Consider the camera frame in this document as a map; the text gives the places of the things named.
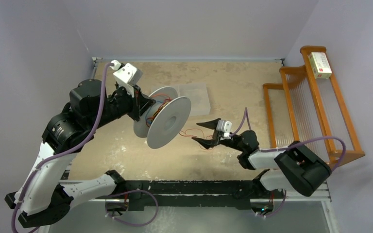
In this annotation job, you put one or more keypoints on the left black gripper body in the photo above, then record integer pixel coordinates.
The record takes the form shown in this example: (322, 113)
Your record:
(122, 103)

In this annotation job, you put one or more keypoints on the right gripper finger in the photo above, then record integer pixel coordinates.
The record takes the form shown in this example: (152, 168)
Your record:
(209, 124)
(206, 143)

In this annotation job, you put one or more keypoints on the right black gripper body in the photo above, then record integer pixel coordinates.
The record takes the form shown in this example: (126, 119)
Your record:
(231, 142)

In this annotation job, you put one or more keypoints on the grey plastic cable spool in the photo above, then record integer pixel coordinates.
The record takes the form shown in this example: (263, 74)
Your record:
(164, 120)

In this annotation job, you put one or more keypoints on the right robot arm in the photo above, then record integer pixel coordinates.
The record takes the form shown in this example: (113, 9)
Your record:
(294, 167)

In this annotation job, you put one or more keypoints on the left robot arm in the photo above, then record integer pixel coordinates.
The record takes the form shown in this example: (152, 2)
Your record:
(42, 200)

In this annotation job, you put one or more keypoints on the translucent plastic divided tray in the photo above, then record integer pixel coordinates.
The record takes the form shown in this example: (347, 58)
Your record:
(198, 95)

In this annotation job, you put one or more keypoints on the orange wooden rack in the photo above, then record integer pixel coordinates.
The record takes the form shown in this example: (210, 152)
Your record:
(302, 107)

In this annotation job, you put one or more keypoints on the white box red label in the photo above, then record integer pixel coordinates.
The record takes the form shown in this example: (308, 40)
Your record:
(320, 65)

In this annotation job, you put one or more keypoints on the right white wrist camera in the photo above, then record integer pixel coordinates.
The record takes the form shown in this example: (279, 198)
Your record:
(224, 127)

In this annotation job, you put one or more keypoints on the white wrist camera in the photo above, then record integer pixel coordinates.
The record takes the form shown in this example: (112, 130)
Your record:
(126, 76)
(224, 127)

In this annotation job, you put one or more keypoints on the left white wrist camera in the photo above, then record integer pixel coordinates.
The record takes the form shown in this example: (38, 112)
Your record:
(126, 76)

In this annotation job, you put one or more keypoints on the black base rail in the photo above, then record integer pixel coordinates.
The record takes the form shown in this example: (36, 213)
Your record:
(239, 194)

